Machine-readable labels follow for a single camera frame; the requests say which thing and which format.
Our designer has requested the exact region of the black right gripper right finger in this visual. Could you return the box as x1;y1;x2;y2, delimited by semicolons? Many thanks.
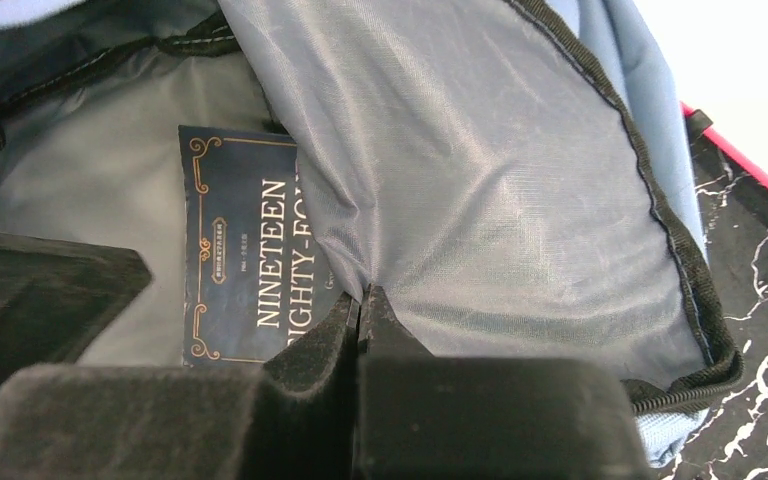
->
356;286;651;479

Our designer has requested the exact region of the dark blue Nineteen Eighty-Four book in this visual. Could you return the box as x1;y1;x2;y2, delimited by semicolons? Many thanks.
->
178;126;343;367

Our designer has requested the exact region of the pink framed whiteboard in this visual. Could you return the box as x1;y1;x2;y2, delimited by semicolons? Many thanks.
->
636;1;768;188

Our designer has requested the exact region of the blue student backpack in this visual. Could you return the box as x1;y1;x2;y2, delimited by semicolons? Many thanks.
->
0;1;743;479

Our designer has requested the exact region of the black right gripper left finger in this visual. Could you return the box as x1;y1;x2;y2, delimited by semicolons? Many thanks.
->
0;296;359;479

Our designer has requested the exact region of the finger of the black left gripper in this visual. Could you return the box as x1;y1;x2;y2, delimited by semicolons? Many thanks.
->
0;233;152;386

